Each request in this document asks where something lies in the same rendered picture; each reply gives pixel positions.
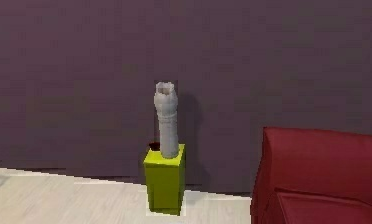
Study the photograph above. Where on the red sofa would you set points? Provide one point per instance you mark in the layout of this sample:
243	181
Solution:
314	173

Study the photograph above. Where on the grey column statue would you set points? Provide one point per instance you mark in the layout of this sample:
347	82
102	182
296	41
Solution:
167	123

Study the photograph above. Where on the dark red small bowl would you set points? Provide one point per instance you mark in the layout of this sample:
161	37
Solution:
154	145

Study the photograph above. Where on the yellow-green box stand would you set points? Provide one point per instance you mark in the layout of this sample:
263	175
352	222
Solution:
165	181

